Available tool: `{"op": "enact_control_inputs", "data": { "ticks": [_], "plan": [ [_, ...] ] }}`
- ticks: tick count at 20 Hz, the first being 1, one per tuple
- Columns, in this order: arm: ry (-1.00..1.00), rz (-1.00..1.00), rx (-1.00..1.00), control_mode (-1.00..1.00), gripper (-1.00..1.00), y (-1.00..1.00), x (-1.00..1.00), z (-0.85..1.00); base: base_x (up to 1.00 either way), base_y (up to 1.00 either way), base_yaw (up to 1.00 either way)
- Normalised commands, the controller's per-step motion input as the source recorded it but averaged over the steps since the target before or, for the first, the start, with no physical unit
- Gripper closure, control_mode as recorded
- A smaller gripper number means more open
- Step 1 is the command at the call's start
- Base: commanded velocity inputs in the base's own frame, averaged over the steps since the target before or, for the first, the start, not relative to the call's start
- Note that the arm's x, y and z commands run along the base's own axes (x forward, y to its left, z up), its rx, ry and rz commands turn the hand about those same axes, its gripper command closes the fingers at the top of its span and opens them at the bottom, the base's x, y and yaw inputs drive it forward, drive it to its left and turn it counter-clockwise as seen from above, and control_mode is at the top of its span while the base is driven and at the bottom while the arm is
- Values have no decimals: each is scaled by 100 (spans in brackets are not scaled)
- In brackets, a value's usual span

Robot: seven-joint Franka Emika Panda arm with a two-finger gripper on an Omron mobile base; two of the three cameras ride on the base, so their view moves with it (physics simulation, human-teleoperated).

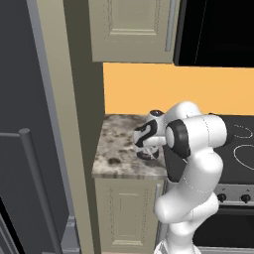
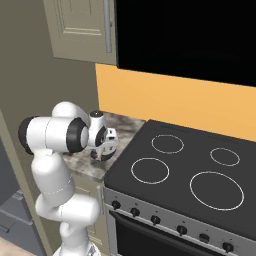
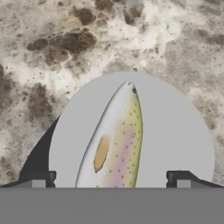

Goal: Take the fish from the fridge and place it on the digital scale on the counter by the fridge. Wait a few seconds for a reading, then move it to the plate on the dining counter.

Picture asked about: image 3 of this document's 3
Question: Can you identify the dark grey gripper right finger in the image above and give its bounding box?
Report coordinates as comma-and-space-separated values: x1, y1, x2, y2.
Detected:
165, 170, 224, 189

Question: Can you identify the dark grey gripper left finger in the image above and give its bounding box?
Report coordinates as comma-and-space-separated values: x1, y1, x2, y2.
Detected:
0, 170, 57, 189

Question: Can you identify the grey round plate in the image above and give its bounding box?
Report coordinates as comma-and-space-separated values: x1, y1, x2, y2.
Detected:
47, 71, 216, 189

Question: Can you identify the rainbow trout fish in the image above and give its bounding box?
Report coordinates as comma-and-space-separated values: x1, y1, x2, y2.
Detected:
74, 80, 144, 189

